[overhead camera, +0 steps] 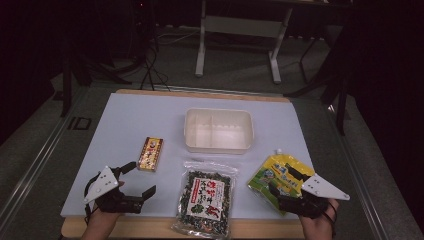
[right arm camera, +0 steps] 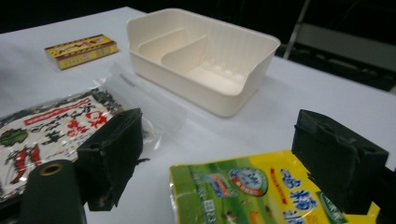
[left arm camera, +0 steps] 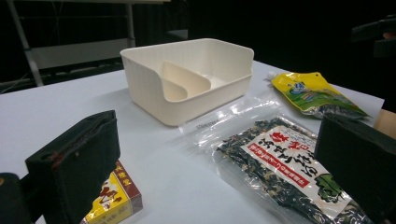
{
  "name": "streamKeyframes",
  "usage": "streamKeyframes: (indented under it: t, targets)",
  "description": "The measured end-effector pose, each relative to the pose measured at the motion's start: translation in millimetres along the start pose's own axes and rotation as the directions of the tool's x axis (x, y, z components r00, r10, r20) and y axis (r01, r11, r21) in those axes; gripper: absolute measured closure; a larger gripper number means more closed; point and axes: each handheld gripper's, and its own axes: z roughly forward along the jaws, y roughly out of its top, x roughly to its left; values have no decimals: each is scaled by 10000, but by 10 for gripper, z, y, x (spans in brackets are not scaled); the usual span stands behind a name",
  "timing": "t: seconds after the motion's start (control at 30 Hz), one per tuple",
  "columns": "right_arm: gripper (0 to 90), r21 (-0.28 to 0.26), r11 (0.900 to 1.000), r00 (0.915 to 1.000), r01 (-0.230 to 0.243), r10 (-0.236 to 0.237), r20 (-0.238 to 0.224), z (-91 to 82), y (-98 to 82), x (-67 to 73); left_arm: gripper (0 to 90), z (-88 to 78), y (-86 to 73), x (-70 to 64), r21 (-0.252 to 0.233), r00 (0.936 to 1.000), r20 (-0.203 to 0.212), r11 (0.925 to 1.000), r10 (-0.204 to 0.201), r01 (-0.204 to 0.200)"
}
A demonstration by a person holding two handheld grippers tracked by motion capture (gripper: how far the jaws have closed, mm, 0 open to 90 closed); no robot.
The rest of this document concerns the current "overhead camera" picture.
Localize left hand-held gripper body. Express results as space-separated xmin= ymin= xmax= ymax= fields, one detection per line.
xmin=83 ymin=165 xmax=145 ymax=214

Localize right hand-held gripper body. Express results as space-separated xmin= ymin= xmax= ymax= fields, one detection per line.
xmin=277 ymin=173 xmax=351 ymax=220

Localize yellow green spout pouch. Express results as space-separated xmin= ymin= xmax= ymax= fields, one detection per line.
xmin=247 ymin=148 xmax=316 ymax=216

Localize small yellow red snack box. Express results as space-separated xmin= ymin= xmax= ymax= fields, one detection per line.
xmin=137 ymin=136 xmax=164 ymax=173

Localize clear bag of dried seaweed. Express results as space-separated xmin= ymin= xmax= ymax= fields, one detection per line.
xmin=171 ymin=160 xmax=239 ymax=240

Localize white plastic container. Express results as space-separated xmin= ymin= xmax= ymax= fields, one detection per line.
xmin=183 ymin=107 xmax=255 ymax=155

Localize person's left hand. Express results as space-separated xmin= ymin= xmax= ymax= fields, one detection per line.
xmin=87 ymin=207 xmax=123 ymax=232

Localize person's right hand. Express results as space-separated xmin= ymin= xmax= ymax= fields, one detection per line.
xmin=298 ymin=198 xmax=341 ymax=240

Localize white table mat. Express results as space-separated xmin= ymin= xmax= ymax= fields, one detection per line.
xmin=60 ymin=92 xmax=331 ymax=221

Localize black metal stand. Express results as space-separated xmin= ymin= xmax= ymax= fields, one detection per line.
xmin=284 ymin=33 xmax=351 ymax=136
xmin=59 ymin=43 xmax=134 ymax=118

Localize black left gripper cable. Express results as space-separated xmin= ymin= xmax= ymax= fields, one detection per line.
xmin=83 ymin=174 xmax=101 ymax=225

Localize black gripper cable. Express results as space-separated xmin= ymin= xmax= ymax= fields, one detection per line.
xmin=319 ymin=199 xmax=338 ymax=239
xmin=83 ymin=174 xmax=101 ymax=225

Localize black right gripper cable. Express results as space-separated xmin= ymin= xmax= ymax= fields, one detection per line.
xmin=319 ymin=199 xmax=338 ymax=239

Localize aluminium floor rail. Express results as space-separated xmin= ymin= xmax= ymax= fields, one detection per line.
xmin=328 ymin=106 xmax=391 ymax=240
xmin=0 ymin=99 xmax=84 ymax=231

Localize black floor cables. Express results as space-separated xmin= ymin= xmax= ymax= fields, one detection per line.
xmin=139 ymin=43 xmax=171 ymax=92

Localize white metal table frame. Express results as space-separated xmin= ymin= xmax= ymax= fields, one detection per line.
xmin=194 ymin=0 xmax=294 ymax=85

